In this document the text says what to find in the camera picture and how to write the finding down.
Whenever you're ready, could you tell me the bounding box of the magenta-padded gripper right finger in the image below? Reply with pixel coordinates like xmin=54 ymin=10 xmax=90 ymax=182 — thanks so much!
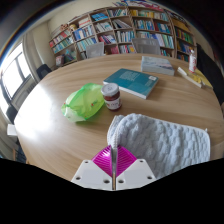
xmin=114 ymin=145 xmax=157 ymax=191

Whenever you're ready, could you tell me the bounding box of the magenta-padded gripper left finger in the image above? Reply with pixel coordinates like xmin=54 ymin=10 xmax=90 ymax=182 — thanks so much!
xmin=70 ymin=145 xmax=116 ymax=192

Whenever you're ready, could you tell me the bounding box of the light blue waffle towel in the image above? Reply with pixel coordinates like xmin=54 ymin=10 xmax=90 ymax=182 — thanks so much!
xmin=106 ymin=112 xmax=212 ymax=181

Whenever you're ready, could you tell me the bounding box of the green plastic bag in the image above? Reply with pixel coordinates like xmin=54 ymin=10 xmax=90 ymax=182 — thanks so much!
xmin=60 ymin=82 xmax=106 ymax=123

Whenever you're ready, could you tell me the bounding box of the small jar with red label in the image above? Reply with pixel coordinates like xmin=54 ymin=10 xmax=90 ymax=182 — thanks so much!
xmin=100 ymin=82 xmax=123 ymax=112

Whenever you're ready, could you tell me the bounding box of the teal book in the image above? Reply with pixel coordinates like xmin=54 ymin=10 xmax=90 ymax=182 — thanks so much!
xmin=102 ymin=68 xmax=160 ymax=100

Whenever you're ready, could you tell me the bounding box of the yellow open book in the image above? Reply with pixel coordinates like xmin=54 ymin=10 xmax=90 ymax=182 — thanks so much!
xmin=176 ymin=66 xmax=205 ymax=89

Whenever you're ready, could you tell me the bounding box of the grey-blue book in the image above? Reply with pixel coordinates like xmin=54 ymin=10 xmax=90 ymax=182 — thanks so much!
xmin=140 ymin=55 xmax=176 ymax=77

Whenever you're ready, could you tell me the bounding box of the black office chair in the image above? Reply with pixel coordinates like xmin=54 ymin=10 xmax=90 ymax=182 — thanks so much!
xmin=35 ymin=63 xmax=53 ymax=81

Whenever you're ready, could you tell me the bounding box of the yellow flat folder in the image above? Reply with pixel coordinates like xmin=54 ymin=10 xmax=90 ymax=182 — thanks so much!
xmin=194 ymin=68 xmax=214 ymax=89

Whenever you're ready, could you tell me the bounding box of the narrow grey mesh chair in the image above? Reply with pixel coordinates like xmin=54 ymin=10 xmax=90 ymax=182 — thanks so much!
xmin=85 ymin=41 xmax=106 ymax=60

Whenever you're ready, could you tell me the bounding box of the window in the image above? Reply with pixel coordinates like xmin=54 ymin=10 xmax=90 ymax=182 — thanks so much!
xmin=0 ymin=43 xmax=34 ymax=101

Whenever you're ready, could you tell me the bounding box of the clear bottle with red label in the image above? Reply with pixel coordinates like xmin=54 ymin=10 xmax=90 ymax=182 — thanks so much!
xmin=188 ymin=49 xmax=198 ymax=74

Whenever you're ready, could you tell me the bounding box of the wide grey mesh chair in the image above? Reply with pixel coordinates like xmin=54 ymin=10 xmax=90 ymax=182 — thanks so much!
xmin=131 ymin=37 xmax=162 ymax=56

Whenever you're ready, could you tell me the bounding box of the wooden bookshelf unit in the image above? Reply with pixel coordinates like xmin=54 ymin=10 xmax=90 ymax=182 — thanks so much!
xmin=48 ymin=1 xmax=198 ymax=69

